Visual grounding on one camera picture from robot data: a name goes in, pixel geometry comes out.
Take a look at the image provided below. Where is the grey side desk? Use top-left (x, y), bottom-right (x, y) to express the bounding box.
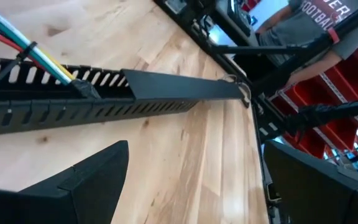
top-left (209, 0), bottom-right (262, 47)

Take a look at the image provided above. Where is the red tool cabinet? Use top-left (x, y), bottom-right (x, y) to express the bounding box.
top-left (268, 34), bottom-right (358, 160)

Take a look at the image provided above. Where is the black aluminium table frame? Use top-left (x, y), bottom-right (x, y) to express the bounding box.
top-left (152, 0), bottom-right (358, 224)

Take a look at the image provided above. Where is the red strap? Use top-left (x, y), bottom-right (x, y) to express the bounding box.
top-left (327, 27), bottom-right (341, 45)

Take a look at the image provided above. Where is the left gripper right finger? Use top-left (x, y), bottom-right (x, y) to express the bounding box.
top-left (263, 139), bottom-right (358, 224)

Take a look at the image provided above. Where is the person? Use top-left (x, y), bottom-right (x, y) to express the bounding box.
top-left (255, 0), bottom-right (358, 91)

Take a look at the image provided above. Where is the black slotted cable duct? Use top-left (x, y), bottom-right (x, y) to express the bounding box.
top-left (0, 57), bottom-right (199, 138)

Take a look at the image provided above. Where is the black zip tie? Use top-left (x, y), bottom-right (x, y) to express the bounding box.
top-left (0, 41), bottom-right (39, 101)

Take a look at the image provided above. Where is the multicolour wire bundle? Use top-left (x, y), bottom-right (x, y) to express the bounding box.
top-left (0, 2), bottom-right (101, 100)

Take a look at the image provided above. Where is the black keyboard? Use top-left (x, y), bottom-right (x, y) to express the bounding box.
top-left (227, 0), bottom-right (253, 37)

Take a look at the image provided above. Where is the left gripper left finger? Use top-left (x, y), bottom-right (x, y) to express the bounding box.
top-left (0, 139), bottom-right (130, 224)

